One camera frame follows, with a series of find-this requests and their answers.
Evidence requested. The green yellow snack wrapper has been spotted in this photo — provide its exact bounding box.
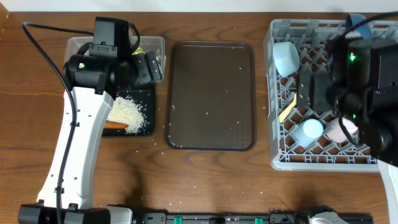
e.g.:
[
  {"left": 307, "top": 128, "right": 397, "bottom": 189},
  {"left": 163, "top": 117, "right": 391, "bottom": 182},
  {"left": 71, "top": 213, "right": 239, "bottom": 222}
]
[{"left": 132, "top": 47, "right": 145, "bottom": 55}]

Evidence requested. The light blue bowl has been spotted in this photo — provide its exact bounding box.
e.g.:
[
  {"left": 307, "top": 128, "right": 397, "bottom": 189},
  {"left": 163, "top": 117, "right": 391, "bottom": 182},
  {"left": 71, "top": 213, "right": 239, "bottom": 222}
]
[{"left": 272, "top": 42, "right": 300, "bottom": 77}]

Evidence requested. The yellow plastic spoon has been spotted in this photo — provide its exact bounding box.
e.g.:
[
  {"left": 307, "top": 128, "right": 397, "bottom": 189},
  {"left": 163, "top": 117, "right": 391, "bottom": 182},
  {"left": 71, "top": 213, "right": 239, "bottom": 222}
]
[{"left": 279, "top": 94, "right": 297, "bottom": 123}]

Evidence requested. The light blue plastic cup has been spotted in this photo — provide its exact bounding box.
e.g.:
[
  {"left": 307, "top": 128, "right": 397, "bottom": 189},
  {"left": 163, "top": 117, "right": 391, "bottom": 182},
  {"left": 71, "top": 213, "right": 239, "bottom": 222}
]
[{"left": 292, "top": 119, "right": 324, "bottom": 148}]

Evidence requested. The pink plastic cup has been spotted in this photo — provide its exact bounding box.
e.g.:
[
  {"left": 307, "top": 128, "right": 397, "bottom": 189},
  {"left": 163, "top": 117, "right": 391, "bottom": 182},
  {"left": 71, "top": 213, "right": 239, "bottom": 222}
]
[{"left": 326, "top": 118, "right": 358, "bottom": 143}]

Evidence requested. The dark blue plate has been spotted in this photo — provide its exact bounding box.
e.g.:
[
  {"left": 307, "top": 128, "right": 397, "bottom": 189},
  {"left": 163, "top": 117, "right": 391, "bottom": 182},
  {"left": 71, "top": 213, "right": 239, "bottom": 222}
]
[{"left": 345, "top": 12, "right": 373, "bottom": 40}]

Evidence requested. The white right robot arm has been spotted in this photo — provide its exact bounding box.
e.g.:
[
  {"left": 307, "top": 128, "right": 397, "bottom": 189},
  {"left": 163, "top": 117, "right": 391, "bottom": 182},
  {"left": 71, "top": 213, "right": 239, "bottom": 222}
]
[{"left": 297, "top": 11, "right": 397, "bottom": 223}]

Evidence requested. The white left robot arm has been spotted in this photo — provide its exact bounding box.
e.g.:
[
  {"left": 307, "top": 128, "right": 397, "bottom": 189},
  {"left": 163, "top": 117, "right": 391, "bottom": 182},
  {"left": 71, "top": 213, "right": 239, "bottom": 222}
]
[{"left": 18, "top": 17, "right": 162, "bottom": 223}]

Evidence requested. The black waste tray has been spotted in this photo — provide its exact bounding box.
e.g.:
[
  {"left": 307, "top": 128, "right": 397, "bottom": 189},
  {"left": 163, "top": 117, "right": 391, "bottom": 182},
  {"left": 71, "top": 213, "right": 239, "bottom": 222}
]
[{"left": 102, "top": 85, "right": 155, "bottom": 137}]

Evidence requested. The clear plastic waste bin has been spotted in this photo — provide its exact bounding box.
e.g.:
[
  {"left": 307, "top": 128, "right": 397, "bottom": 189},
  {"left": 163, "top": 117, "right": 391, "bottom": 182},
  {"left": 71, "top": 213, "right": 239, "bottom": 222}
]
[{"left": 63, "top": 36, "right": 167, "bottom": 83}]

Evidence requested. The grey dishwasher rack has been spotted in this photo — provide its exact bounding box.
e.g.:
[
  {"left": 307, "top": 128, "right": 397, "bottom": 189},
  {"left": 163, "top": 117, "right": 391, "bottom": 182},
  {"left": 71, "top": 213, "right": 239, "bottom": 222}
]
[{"left": 264, "top": 19, "right": 397, "bottom": 172}]

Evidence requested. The white rice pile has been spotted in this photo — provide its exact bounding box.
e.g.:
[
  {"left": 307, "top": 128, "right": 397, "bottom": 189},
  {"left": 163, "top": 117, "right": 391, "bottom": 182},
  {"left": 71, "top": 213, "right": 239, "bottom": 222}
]
[{"left": 107, "top": 96, "right": 147, "bottom": 134}]

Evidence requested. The orange carrot piece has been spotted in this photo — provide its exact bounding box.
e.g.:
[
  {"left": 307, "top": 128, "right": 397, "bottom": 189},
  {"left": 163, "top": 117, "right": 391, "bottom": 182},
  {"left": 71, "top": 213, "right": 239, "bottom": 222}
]
[{"left": 104, "top": 121, "right": 129, "bottom": 129}]

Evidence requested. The brown serving tray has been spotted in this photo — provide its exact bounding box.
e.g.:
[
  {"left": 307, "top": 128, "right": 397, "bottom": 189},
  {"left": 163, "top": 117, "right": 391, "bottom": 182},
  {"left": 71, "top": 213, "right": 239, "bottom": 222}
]
[{"left": 164, "top": 41, "right": 256, "bottom": 152}]

